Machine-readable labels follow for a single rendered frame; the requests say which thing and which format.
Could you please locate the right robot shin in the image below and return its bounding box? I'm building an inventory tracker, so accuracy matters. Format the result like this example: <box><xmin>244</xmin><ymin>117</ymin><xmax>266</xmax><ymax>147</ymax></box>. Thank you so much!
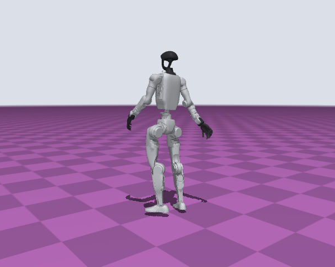
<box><xmin>173</xmin><ymin>163</ymin><xmax>184</xmax><ymax>203</ymax></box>

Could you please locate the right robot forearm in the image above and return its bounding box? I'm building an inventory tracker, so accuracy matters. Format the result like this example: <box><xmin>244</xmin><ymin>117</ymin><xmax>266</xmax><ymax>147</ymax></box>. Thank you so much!
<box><xmin>187</xmin><ymin>102</ymin><xmax>201</xmax><ymax>125</ymax></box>

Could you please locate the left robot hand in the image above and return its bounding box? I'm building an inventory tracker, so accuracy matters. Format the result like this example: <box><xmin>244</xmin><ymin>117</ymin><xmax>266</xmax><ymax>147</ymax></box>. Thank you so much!
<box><xmin>127</xmin><ymin>115</ymin><xmax>135</xmax><ymax>130</ymax></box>

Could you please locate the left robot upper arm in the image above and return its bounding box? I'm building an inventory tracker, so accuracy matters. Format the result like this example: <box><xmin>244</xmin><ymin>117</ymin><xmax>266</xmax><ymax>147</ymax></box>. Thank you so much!
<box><xmin>144</xmin><ymin>74</ymin><xmax>163</xmax><ymax>105</ymax></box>

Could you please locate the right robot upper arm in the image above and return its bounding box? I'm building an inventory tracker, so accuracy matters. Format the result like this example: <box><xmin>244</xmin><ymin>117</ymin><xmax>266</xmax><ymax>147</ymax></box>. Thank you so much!
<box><xmin>180</xmin><ymin>77</ymin><xmax>192</xmax><ymax>107</ymax></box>

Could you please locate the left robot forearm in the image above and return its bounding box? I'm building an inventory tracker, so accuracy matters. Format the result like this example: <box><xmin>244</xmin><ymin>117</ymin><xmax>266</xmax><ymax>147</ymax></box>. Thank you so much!
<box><xmin>129</xmin><ymin>96</ymin><xmax>146</xmax><ymax>118</ymax></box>

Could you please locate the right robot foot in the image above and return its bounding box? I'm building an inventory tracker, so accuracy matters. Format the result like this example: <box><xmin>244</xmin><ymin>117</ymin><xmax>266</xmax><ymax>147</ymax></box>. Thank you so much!
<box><xmin>173</xmin><ymin>202</ymin><xmax>186</xmax><ymax>210</ymax></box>

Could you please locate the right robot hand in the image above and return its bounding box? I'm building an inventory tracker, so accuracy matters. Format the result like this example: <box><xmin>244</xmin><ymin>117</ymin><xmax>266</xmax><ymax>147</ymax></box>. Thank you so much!
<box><xmin>198</xmin><ymin>117</ymin><xmax>213</xmax><ymax>139</ymax></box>

